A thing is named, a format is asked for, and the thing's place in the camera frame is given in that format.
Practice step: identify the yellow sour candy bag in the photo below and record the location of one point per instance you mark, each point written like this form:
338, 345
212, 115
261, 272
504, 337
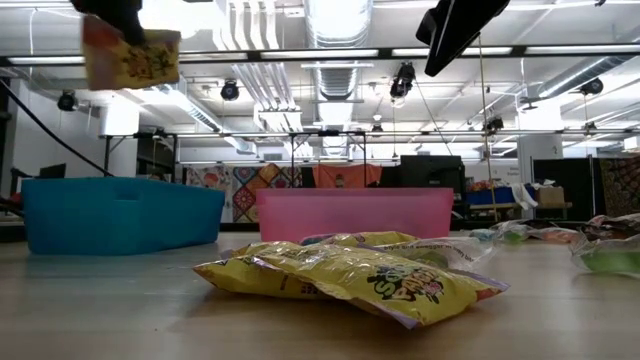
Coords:
390, 290
130, 65
370, 237
240, 275

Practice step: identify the blue storage crate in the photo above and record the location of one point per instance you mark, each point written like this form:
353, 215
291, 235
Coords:
495, 195

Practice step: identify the cardboard box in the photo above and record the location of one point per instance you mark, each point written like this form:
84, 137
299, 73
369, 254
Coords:
550, 196

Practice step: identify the pink plastic bin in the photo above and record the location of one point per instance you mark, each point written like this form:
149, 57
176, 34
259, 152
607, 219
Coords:
355, 212

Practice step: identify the dark patterned tapestry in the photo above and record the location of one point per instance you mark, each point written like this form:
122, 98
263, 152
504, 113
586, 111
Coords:
620, 187

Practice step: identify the small black monitor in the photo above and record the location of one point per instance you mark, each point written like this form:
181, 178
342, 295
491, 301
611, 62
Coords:
52, 171

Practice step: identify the clear blue candy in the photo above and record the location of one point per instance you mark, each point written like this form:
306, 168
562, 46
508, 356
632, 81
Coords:
480, 234

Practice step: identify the orange cloth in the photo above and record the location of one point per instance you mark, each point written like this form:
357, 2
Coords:
350, 175

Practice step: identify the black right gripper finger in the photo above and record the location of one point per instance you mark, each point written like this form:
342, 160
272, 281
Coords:
465, 25
434, 25

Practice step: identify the white cloth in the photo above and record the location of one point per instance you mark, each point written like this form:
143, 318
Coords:
522, 195

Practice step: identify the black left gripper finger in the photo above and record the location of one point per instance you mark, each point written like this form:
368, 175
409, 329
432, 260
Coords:
120, 12

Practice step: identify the black hanging spotlight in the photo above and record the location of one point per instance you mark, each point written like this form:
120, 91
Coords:
67, 101
402, 80
230, 90
592, 86
495, 123

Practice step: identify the black metal rack frame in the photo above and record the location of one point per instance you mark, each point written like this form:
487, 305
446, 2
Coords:
106, 155

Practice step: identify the brown pink chocolate bar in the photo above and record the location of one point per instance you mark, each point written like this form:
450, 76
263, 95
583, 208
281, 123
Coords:
555, 235
612, 227

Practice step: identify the blue plastic bin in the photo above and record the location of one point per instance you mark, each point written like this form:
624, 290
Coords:
120, 215

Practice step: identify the colourful patchwork quilt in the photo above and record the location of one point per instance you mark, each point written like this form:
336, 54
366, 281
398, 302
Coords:
245, 195

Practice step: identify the black aluminium table frame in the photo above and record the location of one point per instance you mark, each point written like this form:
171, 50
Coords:
240, 227

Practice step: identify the dark partition panel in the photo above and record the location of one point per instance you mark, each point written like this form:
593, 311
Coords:
565, 175

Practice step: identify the thin wooden pole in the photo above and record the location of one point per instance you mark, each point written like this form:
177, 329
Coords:
489, 150

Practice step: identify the large black monitor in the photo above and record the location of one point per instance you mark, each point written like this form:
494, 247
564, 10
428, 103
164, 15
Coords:
432, 175

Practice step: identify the silver ventilation duct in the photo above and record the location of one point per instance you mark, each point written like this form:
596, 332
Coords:
337, 50

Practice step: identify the grey ceiling duct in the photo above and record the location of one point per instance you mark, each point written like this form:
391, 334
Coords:
575, 75

